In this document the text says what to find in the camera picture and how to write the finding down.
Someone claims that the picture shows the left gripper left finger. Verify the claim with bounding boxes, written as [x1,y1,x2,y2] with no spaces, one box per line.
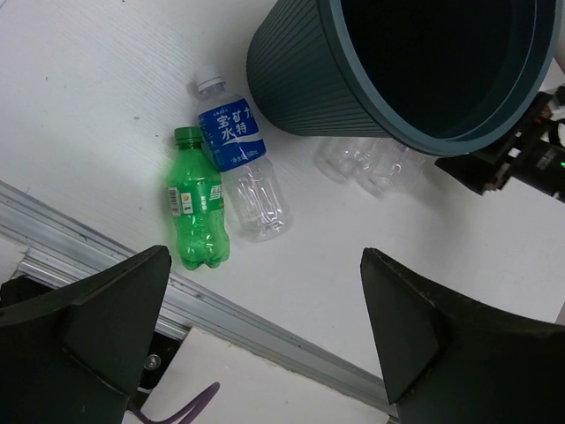
[1,246,170,423]

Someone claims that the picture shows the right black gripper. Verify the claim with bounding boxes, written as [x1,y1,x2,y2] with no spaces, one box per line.
[434,132,531,195]

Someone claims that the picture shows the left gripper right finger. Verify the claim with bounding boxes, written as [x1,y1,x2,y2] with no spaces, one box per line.
[360,248,564,423]

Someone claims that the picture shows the clear labelled square bottle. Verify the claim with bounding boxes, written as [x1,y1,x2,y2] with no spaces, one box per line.
[357,139,428,196]

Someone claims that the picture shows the clear unlabelled plastic bottle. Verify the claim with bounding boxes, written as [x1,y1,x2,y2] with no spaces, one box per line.
[313,138,376,185]

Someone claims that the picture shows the green soda bottle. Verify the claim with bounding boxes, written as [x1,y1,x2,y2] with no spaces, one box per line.
[166,126,230,270]

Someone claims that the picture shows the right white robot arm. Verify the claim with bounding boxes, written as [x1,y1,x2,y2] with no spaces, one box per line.
[435,86,564,202]

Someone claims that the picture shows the dark green plastic bin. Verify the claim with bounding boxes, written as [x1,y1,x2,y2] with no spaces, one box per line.
[246,0,563,156]

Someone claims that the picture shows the blue label water bottle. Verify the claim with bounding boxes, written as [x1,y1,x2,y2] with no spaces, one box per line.
[194,65,292,242]

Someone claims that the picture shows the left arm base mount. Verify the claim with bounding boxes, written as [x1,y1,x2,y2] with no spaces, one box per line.
[135,332,181,398]

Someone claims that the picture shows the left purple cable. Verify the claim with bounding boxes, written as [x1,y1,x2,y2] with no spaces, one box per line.
[127,382,221,424]

